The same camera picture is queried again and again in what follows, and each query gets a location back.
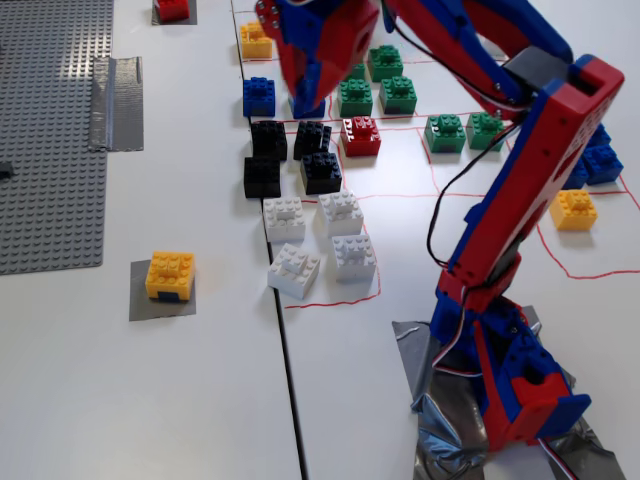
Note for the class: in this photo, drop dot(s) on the red and blue gripper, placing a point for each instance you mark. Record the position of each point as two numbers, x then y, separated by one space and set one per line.
320 65

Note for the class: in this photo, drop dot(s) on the yellow lego block grey patch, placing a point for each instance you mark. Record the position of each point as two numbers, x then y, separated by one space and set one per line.
170 272

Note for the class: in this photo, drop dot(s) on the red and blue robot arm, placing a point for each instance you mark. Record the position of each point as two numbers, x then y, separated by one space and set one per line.
550 150

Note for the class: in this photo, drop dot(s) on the blue lego block grey patch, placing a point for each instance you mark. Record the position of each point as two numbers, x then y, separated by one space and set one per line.
259 97

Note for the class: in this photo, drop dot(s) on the black lego block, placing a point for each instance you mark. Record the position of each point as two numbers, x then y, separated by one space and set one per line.
321 174
269 141
311 140
262 177

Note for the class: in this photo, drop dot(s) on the red lego block white clips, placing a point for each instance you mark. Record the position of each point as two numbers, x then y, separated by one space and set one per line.
360 137

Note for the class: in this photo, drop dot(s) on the green lego block grey patch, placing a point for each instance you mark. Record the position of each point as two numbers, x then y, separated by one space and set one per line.
398 95
444 134

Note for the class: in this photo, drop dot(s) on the grey tape marker under red block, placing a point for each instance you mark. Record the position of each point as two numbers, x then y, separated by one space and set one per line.
194 20

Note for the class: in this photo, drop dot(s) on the grey square tape marker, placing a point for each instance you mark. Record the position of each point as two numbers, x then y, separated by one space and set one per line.
137 306

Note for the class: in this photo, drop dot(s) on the grey studded lego baseplate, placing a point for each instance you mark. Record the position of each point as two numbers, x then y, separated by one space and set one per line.
50 125

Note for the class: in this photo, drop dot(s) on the small black piece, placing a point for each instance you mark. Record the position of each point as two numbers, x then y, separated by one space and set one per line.
5 171

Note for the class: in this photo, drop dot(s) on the grey duct tape strip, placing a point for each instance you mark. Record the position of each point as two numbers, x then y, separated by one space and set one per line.
117 105

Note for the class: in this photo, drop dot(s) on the crumpled grey duct tape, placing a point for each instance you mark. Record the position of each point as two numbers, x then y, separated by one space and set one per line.
440 400

